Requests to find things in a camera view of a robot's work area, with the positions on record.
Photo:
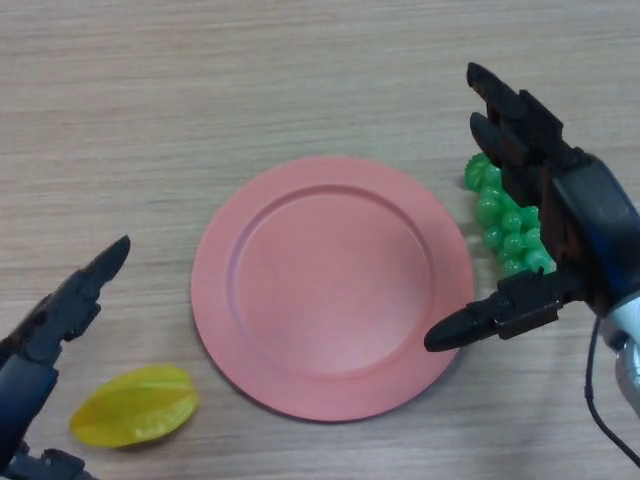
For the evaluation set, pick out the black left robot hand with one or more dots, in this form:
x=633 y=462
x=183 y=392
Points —
x=25 y=390

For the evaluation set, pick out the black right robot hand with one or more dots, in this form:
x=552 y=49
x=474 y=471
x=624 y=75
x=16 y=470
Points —
x=595 y=225

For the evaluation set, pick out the yellow starfruit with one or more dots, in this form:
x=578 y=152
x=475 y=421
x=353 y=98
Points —
x=135 y=407

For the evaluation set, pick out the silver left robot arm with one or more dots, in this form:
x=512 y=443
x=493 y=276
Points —
x=629 y=350

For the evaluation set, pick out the pink round plate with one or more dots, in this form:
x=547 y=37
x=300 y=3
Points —
x=332 y=290

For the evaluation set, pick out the green grape bunch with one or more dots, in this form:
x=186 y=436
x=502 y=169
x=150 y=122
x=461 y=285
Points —
x=505 y=230

